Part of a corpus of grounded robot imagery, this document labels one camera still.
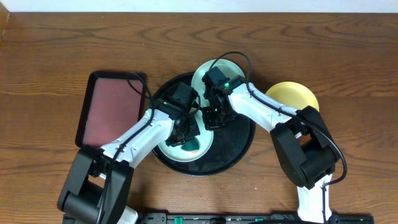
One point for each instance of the black round tray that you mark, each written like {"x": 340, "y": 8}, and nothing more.
{"x": 228, "y": 147}

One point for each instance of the green sponge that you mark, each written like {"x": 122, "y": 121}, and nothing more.
{"x": 191, "y": 146}

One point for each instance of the dark red rectangular tray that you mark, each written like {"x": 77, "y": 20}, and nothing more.
{"x": 114, "y": 102}

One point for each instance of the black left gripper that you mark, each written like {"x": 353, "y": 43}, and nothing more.
{"x": 195, "y": 129}

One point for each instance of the yellow plate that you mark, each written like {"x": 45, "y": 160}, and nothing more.
{"x": 293, "y": 94}

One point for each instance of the pale green plate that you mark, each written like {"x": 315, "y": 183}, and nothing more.
{"x": 229, "y": 68}

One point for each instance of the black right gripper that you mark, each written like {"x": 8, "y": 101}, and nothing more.
{"x": 209, "y": 123}

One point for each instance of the light blue plate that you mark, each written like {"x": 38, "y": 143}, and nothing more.
{"x": 177, "y": 154}

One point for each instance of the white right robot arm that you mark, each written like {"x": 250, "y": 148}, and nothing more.
{"x": 305, "y": 148}

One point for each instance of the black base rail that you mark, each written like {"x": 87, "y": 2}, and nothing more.
{"x": 162, "y": 218}

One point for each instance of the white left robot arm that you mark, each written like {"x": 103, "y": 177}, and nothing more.
{"x": 98, "y": 182}

